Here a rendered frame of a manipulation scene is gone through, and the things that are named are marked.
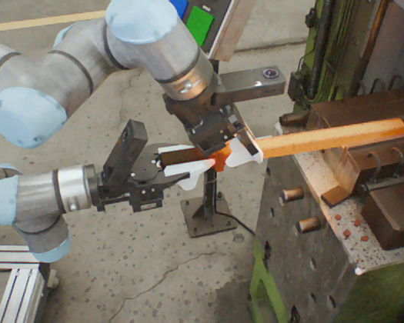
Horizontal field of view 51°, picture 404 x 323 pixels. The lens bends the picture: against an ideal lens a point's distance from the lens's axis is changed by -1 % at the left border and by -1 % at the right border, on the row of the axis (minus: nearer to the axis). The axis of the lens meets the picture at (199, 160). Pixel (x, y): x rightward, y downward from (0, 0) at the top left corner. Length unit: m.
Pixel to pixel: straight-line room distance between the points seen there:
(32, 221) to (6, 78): 0.28
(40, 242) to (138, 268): 1.03
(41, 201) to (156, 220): 1.22
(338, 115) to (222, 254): 1.04
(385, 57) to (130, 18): 0.66
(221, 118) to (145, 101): 1.85
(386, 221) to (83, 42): 0.54
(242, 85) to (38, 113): 0.29
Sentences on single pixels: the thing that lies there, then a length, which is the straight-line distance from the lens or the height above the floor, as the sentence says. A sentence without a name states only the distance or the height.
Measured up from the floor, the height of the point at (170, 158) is 1.03.
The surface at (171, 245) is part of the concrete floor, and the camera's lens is 1.81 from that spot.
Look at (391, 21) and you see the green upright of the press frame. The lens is 0.98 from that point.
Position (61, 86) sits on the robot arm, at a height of 1.24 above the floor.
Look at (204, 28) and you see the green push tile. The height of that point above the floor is 1.01.
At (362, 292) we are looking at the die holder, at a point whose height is 0.83.
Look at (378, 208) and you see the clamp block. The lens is 0.77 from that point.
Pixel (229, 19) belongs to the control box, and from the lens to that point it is 1.05.
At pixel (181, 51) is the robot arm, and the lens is 0.54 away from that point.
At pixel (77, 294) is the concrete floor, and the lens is 1.77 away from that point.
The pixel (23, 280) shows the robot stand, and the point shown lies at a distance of 1.59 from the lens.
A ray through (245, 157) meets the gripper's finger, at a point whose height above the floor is 1.03.
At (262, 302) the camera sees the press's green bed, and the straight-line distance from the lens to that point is 1.53.
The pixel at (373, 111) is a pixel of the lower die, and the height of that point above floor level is 0.99.
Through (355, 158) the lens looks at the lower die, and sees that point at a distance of 0.80.
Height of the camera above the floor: 1.54
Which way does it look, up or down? 47 degrees down
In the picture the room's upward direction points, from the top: straight up
